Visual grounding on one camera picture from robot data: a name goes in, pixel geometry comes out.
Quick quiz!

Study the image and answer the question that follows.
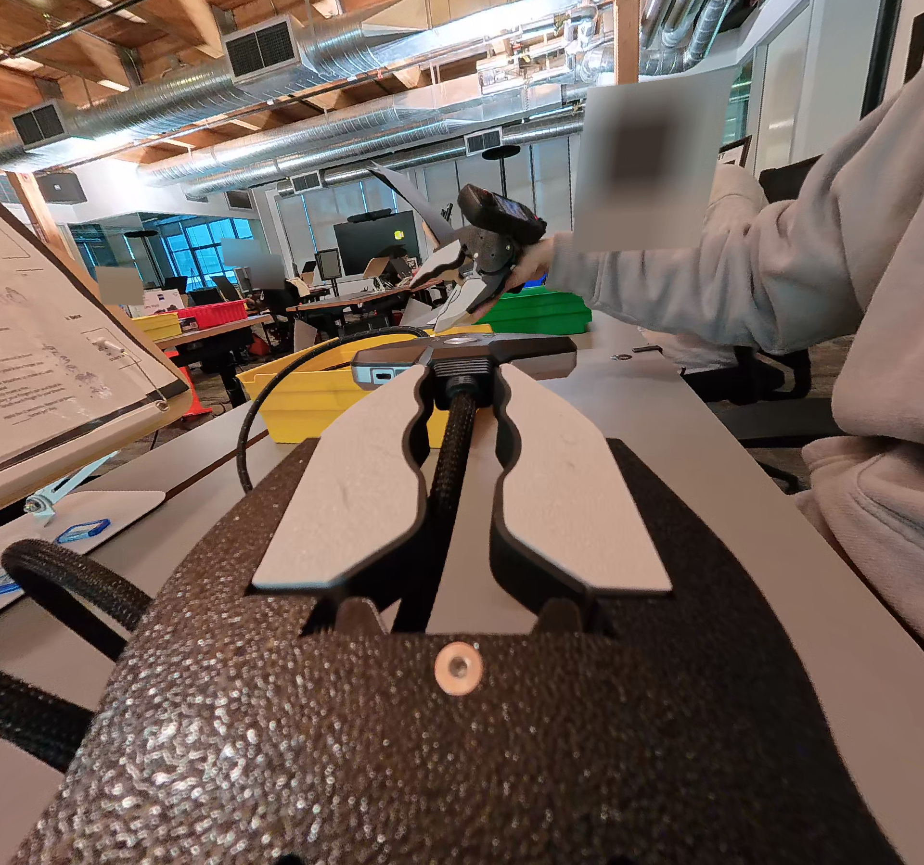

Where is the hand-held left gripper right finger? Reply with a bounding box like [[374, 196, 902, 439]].
[[491, 362, 674, 595]]

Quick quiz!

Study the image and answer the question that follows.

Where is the grey pointed panel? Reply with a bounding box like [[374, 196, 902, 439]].
[[368, 161, 463, 245]]

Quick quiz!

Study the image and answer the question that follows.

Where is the person's sweatshirt torso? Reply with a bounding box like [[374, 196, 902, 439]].
[[794, 252, 924, 642]]

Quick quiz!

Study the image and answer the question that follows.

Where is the white air vent box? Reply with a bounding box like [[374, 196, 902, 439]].
[[222, 15, 303, 84], [11, 102, 69, 149]]

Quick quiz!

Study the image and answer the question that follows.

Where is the black framed wall sign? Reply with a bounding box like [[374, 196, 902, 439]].
[[862, 0, 924, 119]]

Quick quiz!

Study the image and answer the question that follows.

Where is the person's right forearm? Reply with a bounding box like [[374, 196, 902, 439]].
[[546, 82, 924, 359]]

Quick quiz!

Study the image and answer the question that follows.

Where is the brown document stand with paper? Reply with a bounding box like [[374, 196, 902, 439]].
[[0, 204, 194, 527]]

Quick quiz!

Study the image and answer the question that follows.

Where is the green plastic bin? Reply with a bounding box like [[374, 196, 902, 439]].
[[473, 289, 593, 335]]

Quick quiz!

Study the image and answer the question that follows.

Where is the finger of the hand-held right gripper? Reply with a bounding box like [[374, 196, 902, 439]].
[[432, 275, 499, 328], [410, 241, 469, 293]]

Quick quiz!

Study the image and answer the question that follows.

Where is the large black screen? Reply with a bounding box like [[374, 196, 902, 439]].
[[334, 210, 421, 276]]

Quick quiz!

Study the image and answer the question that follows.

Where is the wooden office desk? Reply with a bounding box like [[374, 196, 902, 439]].
[[287, 284, 441, 346], [155, 313, 275, 411]]

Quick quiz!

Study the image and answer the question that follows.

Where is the black braided cable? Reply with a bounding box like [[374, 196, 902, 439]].
[[0, 378, 481, 772]]

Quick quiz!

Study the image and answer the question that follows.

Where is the black wall speaker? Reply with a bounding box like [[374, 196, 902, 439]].
[[36, 172, 88, 204]]

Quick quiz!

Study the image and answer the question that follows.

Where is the silver spiral air duct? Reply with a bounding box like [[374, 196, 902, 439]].
[[0, 13, 586, 169], [137, 118, 582, 195]]

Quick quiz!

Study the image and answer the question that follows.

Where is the grey usb hub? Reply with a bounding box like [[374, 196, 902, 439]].
[[351, 333, 578, 411]]

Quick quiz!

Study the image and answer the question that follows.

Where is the black office chair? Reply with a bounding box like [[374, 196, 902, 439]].
[[682, 345, 846, 494]]

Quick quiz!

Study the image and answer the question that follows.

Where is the white flat board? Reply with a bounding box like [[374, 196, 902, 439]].
[[0, 490, 168, 610]]

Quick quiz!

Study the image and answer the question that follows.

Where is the orange traffic cone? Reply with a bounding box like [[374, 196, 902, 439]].
[[165, 367, 214, 419]]

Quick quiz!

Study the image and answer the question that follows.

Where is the red plastic bin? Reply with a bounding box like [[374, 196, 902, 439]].
[[177, 301, 248, 328]]

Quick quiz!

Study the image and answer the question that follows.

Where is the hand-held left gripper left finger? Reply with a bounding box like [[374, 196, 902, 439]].
[[249, 363, 434, 592]]

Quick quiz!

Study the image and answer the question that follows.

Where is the person's right hand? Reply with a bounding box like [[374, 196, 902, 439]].
[[505, 233, 558, 287]]

